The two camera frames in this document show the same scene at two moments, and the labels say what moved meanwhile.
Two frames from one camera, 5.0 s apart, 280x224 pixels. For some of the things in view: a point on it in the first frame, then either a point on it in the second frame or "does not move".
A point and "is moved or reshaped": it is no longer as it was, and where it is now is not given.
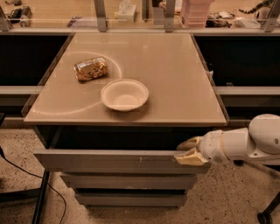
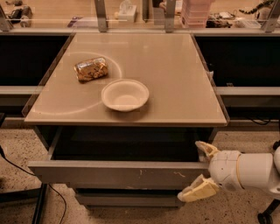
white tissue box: (126, 11) does not move
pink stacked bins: (196, 12) does not move
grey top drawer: (113, 161) is moved or reshaped
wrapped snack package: (92, 68) does not move
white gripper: (212, 146) → (224, 168)
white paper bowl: (124, 94) does not move
